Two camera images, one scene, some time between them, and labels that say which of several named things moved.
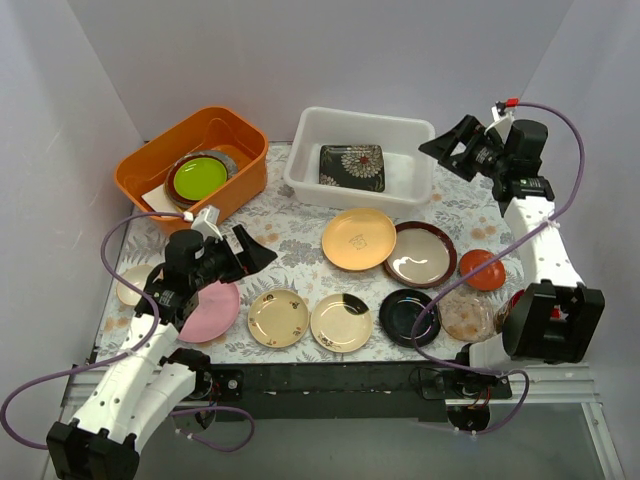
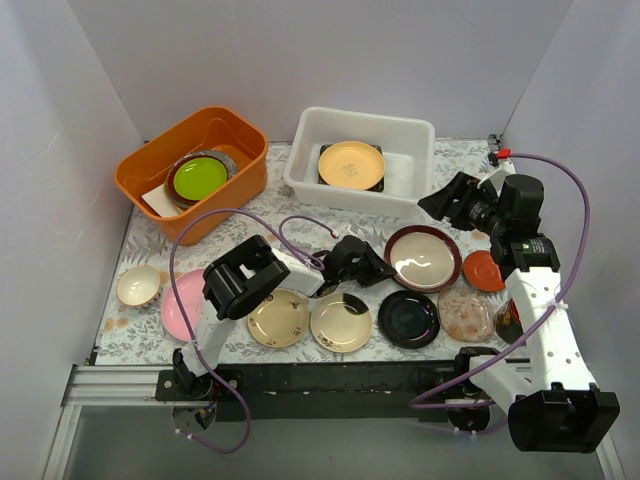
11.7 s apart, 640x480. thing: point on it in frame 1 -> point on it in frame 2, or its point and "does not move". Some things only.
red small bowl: x=489 y=278 does not move
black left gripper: x=238 y=257 -> x=364 y=258
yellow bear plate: x=358 y=239 -> x=351 y=165
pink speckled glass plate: x=466 y=315 does not move
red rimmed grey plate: x=423 y=255 does not move
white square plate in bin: x=157 y=199 does not move
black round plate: x=400 y=310 does not move
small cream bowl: x=136 y=275 does not move
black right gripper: x=465 y=150 -> x=458 y=198
